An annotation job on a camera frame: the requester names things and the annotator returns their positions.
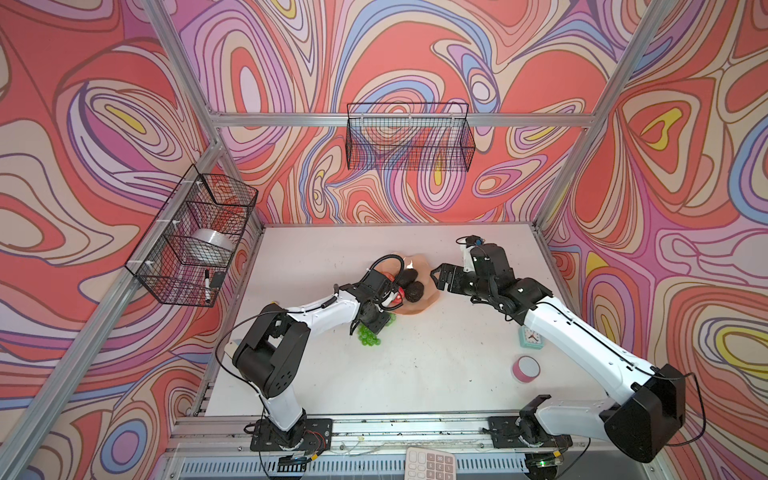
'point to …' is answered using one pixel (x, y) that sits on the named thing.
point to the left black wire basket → (187, 248)
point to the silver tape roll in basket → (212, 242)
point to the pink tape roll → (526, 369)
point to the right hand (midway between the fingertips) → (446, 281)
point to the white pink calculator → (428, 464)
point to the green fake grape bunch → (370, 338)
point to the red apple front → (398, 299)
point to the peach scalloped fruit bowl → (420, 265)
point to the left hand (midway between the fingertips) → (380, 316)
